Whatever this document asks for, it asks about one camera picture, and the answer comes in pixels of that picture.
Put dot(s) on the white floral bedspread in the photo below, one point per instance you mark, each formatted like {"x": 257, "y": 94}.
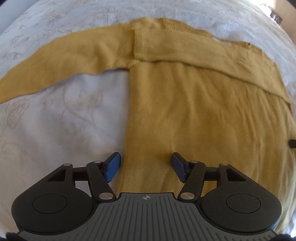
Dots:
{"x": 84, "y": 118}

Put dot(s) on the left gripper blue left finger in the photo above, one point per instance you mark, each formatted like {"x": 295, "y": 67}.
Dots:
{"x": 100, "y": 174}

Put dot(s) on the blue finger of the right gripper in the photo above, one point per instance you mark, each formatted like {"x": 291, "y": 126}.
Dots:
{"x": 292, "y": 143}

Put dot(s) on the dark object on right nightstand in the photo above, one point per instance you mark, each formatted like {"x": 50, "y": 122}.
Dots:
{"x": 275, "y": 17}

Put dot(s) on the mustard yellow knit sweater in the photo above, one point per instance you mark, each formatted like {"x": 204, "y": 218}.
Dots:
{"x": 190, "y": 93}

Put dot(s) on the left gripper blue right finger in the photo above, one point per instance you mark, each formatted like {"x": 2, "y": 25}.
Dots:
{"x": 191, "y": 174}

